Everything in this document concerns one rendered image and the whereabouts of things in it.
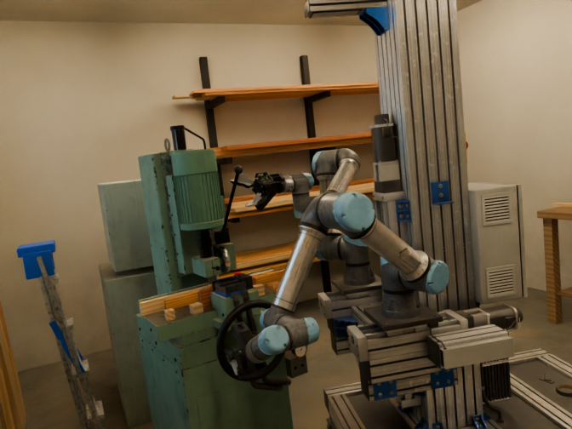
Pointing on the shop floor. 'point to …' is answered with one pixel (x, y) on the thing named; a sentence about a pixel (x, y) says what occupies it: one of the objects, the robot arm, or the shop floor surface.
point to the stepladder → (62, 328)
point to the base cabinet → (210, 396)
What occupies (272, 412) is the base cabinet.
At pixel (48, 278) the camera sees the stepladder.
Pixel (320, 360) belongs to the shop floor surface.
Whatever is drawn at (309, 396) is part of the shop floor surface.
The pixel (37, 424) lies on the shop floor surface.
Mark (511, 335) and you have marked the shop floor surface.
